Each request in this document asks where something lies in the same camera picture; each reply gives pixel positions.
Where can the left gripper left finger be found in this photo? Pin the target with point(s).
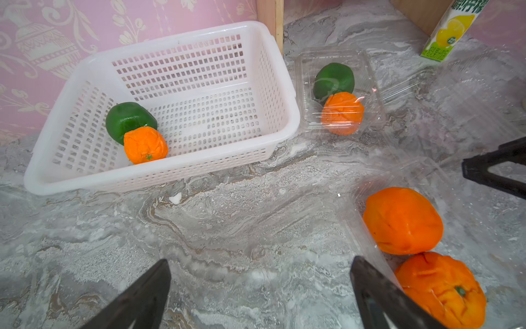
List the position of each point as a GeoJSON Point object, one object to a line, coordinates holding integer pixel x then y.
{"type": "Point", "coordinates": [141, 305]}

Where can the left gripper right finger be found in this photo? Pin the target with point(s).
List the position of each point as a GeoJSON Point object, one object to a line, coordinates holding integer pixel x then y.
{"type": "Point", "coordinates": [379, 300]}

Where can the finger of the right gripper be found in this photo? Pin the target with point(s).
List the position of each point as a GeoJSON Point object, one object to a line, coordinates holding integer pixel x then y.
{"type": "Point", "coordinates": [477, 168]}

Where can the clear clamshell container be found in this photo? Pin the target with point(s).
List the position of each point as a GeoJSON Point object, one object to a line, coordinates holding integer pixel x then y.
{"type": "Point", "coordinates": [459, 109]}
{"type": "Point", "coordinates": [466, 238]}
{"type": "Point", "coordinates": [310, 61]}

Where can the orange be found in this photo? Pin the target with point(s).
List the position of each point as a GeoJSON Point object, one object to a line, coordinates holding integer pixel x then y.
{"type": "Point", "coordinates": [445, 288]}
{"type": "Point", "coordinates": [402, 221]}
{"type": "Point", "coordinates": [144, 144]}
{"type": "Point", "coordinates": [342, 114]}

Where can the green fruit container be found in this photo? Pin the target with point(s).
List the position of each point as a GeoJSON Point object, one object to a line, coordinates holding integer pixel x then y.
{"type": "Point", "coordinates": [332, 79]}
{"type": "Point", "coordinates": [125, 117]}

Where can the lemon drink carton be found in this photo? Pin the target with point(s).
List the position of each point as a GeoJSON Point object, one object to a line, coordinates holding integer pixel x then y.
{"type": "Point", "coordinates": [455, 22]}

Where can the wooden two-tier shelf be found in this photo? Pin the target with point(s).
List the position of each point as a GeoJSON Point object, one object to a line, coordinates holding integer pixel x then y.
{"type": "Point", "coordinates": [276, 14]}

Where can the white plastic basket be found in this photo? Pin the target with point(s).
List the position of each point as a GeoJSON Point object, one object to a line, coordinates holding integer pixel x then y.
{"type": "Point", "coordinates": [222, 98]}

